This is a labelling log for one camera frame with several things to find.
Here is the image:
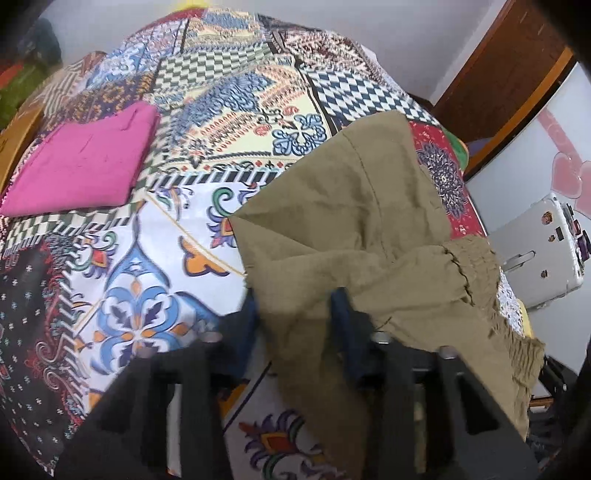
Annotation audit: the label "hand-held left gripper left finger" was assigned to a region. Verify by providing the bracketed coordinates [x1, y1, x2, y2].
[55, 294, 259, 480]

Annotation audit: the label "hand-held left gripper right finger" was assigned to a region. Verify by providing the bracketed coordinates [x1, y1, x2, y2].
[329, 288, 539, 480]

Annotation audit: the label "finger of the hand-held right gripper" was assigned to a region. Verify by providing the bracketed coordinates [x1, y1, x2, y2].
[531, 357, 573, 416]

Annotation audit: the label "khaki pants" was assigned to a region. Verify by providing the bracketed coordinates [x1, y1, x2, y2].
[229, 110, 546, 480]

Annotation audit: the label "patchwork bed quilt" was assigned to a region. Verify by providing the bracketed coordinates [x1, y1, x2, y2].
[0, 4, 532, 480]

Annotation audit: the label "white suitcase with stickers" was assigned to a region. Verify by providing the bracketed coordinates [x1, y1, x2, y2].
[489, 194, 591, 311]

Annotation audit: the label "folded pink garment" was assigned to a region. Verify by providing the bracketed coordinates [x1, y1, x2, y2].
[0, 102, 161, 217]

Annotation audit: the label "wooden door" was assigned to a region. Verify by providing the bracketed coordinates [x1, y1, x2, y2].
[434, 0, 579, 145]

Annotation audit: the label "striped floral bed sheet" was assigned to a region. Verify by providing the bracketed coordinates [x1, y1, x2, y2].
[46, 53, 108, 103]

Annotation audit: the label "pile of clothes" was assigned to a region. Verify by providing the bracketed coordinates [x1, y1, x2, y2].
[30, 18, 64, 62]

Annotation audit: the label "pink heart wall sticker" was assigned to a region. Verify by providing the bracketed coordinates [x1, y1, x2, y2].
[538, 108, 591, 199]

